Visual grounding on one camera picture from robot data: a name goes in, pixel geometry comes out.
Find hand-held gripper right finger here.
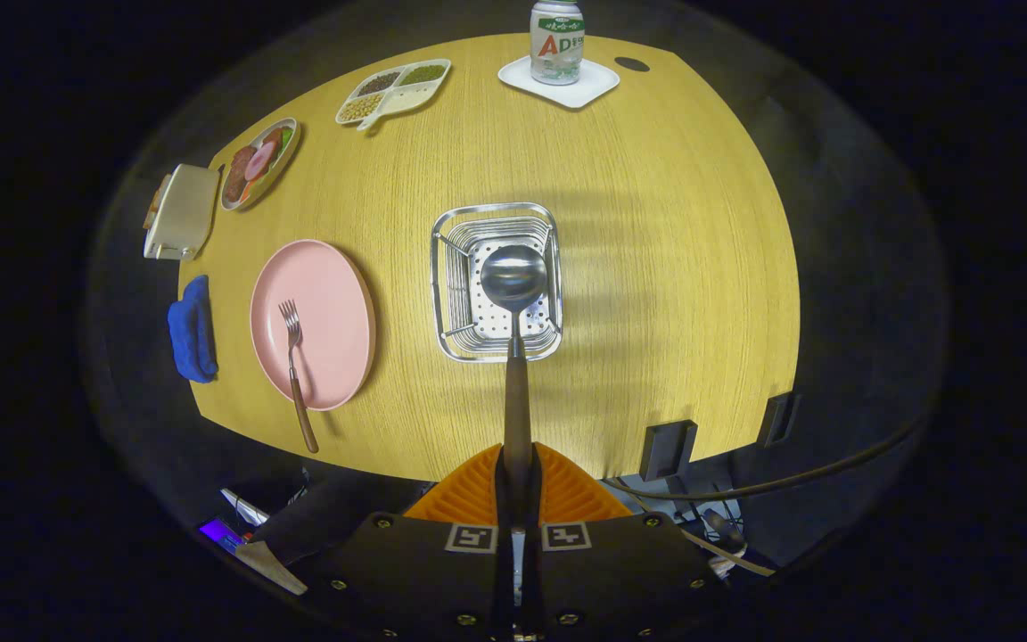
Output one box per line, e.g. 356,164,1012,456
518,443,730,642

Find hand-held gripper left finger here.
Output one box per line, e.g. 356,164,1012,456
300,443,519,642

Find metal fork with wooden handle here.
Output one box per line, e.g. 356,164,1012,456
278,300,320,454

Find metal spoon with wooden handle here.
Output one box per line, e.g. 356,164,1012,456
480,244,549,536

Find black table clamp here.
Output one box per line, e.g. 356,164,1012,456
756,391,801,449
638,419,698,482

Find device with purple screen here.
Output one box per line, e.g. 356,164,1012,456
200,520,251,554

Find pink plate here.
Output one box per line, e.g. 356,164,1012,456
250,239,377,412

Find blue cloth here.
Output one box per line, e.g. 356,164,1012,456
167,275,218,384

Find cream toaster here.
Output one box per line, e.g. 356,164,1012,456
143,164,220,261

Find oval plate with toy food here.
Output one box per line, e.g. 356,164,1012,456
219,118,302,212

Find white divided dish with beans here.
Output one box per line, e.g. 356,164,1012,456
335,59,453,133

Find white square coaster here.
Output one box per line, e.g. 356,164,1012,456
497,56,621,111

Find drink bottle with green label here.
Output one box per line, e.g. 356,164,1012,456
530,0,586,86

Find thick black cable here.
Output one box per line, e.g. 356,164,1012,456
601,415,933,502

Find metal wire basket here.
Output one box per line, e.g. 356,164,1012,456
431,202,563,364

